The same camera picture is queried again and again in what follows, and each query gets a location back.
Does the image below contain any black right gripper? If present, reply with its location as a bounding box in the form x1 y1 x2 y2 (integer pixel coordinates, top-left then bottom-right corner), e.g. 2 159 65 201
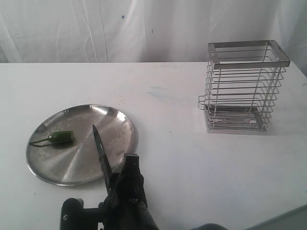
99 154 158 230

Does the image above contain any black handled knife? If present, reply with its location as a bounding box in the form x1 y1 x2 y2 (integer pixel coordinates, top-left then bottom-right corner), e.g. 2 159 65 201
93 125 112 194

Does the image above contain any green chili pepper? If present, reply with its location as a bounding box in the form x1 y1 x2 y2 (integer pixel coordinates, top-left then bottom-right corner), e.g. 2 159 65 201
29 131 74 147

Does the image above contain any round steel plate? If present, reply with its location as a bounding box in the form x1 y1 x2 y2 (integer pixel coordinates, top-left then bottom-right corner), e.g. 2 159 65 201
26 104 138 186

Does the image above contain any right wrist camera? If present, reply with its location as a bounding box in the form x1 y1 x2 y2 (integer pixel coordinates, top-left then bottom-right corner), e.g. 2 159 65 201
59 198 102 230

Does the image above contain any metal wire utensil rack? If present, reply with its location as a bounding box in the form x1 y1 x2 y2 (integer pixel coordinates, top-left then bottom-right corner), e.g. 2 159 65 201
199 40 291 135

